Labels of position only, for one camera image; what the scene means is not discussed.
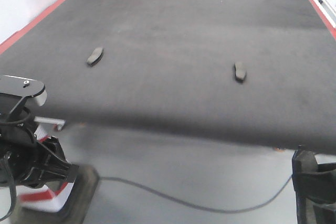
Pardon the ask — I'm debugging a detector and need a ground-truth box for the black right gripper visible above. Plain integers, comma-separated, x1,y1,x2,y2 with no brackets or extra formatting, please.
307,163,335,223

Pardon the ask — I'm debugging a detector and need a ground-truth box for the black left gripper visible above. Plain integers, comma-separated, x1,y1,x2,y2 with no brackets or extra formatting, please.
1,122,79,188

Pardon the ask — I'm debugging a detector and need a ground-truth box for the dark grey brake pad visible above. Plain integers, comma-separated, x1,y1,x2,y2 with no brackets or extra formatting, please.
86,47,104,67

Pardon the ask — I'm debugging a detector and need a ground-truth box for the dark grey conveyor belt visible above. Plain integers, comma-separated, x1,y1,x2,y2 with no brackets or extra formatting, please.
1,0,335,154

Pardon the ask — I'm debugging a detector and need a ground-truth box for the grey floor cable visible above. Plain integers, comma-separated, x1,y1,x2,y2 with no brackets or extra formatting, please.
99,174,295,214

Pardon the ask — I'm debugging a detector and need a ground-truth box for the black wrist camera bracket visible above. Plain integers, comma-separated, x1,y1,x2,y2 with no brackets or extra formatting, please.
1,75,47,123

